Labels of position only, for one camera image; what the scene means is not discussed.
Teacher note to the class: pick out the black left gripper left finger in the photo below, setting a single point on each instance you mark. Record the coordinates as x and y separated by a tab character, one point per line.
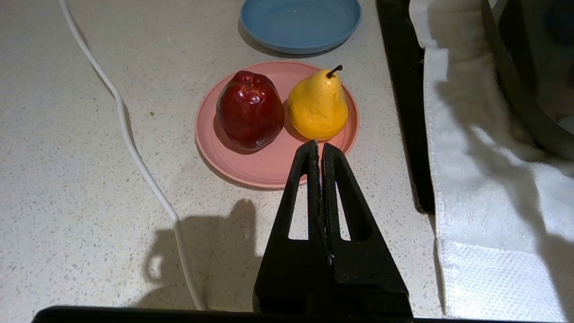
291	269

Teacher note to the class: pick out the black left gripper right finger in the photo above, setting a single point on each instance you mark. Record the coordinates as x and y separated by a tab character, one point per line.
367	278

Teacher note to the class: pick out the pink plate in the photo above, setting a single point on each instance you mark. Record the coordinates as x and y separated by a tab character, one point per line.
264	163

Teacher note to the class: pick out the white towel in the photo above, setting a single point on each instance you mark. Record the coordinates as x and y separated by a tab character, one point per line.
484	202

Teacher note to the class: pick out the red apple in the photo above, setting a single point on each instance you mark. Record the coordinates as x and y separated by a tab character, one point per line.
249	112

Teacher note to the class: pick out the yellow pear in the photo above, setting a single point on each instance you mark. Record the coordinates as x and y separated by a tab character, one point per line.
318	107

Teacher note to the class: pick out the black flat strip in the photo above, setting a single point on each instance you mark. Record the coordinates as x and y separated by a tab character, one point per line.
406	112

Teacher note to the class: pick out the blue plate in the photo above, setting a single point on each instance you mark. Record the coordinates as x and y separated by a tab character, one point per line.
300	22

